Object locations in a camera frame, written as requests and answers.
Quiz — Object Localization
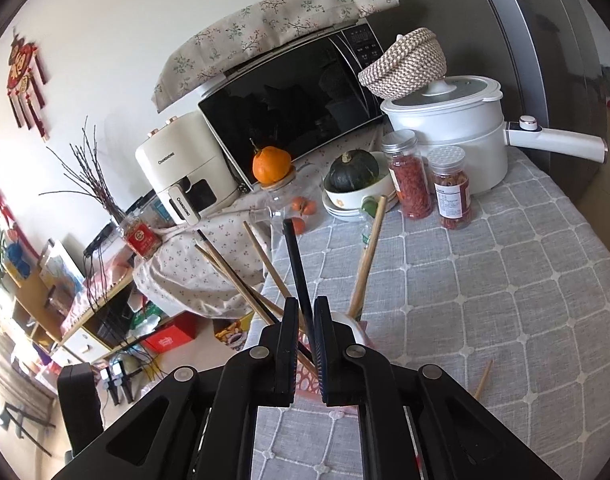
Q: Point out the black cables on floor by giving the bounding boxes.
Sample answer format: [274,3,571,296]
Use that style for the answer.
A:
[97,334,166,401]

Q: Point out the dry branch bundle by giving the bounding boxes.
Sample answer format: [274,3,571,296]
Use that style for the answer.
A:
[40,117,126,226]

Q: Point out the red chinese wall ornament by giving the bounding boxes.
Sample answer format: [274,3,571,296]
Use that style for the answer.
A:
[6,32,49,142]

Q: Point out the pink perforated plastic basket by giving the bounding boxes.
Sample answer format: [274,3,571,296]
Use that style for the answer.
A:
[295,321,373,404]

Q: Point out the thick light wooden chopstick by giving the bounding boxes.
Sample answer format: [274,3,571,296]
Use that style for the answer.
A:
[347,196,387,320]

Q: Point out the red cardboard box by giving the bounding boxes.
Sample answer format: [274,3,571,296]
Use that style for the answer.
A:
[142,323,197,354]

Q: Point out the jar of red goji berries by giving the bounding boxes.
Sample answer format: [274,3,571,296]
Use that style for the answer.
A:
[380,129,433,219]

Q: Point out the white electric pot with handle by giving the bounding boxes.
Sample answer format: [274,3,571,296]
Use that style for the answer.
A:
[381,76,608,194]

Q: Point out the labelled jar of dried fruit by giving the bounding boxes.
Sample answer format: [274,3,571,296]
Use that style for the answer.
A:
[427,145,471,230]

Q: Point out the white ceramic bowl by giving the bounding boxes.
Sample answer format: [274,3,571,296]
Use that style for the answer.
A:
[322,152,397,210]

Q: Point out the floral microwave cover cloth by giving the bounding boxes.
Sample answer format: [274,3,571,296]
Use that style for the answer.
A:
[152,0,399,113]

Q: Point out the grey checked tablecloth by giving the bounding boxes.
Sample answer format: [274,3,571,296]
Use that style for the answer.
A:
[249,146,610,480]

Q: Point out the colourful cardboard box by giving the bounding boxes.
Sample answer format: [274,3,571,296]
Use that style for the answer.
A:
[213,312,253,351]

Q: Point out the glass jar with small oranges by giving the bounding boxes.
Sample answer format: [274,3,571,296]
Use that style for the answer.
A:
[262,169,317,235]

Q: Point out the white plastic spoon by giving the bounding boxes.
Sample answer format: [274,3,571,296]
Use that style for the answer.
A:
[331,311,372,347]

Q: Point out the brown wooden chopstick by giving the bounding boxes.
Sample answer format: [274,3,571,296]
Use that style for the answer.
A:
[242,221,291,315]
[193,242,319,380]

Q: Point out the orange pumpkin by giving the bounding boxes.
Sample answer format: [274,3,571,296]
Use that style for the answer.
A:
[250,140,292,185]

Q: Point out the black microwave oven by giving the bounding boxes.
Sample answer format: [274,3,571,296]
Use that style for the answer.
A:
[198,20,383,188]

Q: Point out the white plate under bowl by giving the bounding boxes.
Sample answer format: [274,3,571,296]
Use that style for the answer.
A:
[321,191,398,222]

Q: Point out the cream air fryer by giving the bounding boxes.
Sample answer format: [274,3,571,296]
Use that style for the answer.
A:
[135,112,240,226]

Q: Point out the green lime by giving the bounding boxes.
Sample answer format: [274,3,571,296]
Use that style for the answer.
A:
[360,196,378,219]

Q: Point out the black chopstick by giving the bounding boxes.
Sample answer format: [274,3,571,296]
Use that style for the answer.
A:
[282,219,316,351]
[196,227,314,356]

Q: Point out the dark green squash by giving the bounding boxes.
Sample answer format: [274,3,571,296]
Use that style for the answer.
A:
[325,150,380,193]

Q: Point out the woven rope basket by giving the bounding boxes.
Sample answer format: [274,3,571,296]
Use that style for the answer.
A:
[358,27,447,100]

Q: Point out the floral beige cloth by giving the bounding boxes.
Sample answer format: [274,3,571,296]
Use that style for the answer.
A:
[132,129,387,321]

